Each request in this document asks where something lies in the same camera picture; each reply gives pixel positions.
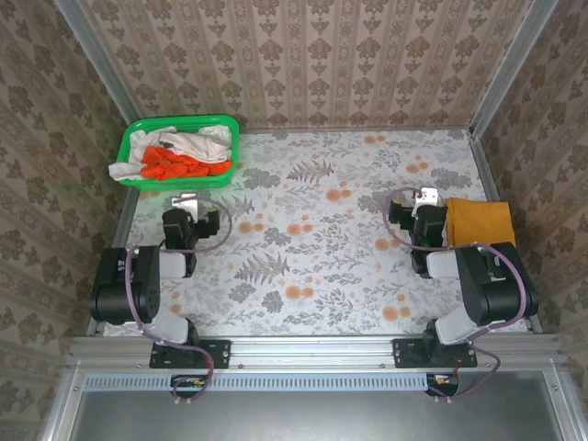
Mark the orange t-shirt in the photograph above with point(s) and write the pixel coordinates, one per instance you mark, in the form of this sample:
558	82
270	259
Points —
174	167

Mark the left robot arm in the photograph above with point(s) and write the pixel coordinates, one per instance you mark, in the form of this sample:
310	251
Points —
147	294

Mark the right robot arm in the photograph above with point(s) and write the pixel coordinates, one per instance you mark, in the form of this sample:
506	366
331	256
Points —
487	294

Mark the green plastic basket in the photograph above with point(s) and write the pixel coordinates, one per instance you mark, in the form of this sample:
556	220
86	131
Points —
184	185

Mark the mustard yellow folded t-shirt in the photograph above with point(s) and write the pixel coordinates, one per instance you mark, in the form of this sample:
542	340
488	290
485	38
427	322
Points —
482	220

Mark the white t-shirt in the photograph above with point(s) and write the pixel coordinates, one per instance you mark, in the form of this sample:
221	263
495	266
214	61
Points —
126	170

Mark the small black controller board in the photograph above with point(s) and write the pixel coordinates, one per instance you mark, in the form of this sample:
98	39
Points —
190	383
443	383

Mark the grey metal sheet panel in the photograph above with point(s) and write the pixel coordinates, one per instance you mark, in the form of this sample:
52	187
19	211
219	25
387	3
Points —
321	418

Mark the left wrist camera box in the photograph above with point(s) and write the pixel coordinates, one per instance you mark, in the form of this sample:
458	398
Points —
186	204

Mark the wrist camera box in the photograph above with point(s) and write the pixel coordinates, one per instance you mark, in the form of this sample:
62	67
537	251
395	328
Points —
186	204
427	197

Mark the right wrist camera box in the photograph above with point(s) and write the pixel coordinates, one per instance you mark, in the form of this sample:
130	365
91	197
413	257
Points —
427	197

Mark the aluminium table back rail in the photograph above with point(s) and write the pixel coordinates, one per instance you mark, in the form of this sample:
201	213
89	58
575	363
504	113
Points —
367	127

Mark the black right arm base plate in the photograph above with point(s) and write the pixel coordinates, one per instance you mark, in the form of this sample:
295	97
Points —
406	353

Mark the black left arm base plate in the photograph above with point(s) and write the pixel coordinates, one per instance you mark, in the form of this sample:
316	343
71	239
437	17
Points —
216	353

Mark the aluminium mounting rail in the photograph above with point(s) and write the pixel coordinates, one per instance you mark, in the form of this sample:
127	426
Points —
312	349

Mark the aluminium frame post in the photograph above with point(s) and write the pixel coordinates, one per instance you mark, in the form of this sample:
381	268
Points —
514	59
98	59

